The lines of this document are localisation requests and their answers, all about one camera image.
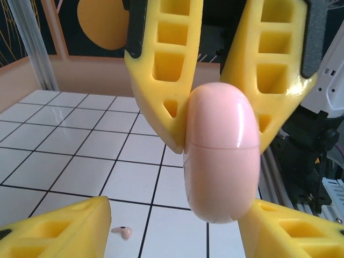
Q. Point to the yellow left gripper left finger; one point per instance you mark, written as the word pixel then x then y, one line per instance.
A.
pixel 53 236

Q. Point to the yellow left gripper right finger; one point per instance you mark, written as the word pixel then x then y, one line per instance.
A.
pixel 295 236

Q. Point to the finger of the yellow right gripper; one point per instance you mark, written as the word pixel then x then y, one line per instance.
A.
pixel 295 88
pixel 150 91

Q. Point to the pink earbud charging case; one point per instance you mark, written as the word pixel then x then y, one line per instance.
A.
pixel 220 161

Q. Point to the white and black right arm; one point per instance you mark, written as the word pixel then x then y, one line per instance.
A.
pixel 309 139

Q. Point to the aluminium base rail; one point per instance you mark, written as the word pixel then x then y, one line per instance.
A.
pixel 276 188

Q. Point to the wall panel gold oval pink leaves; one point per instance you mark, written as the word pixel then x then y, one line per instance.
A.
pixel 102 27

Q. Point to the aluminium corner post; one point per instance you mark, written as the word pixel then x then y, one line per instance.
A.
pixel 37 45

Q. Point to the wall panel pink circle gold lines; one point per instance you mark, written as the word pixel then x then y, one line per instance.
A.
pixel 10 27

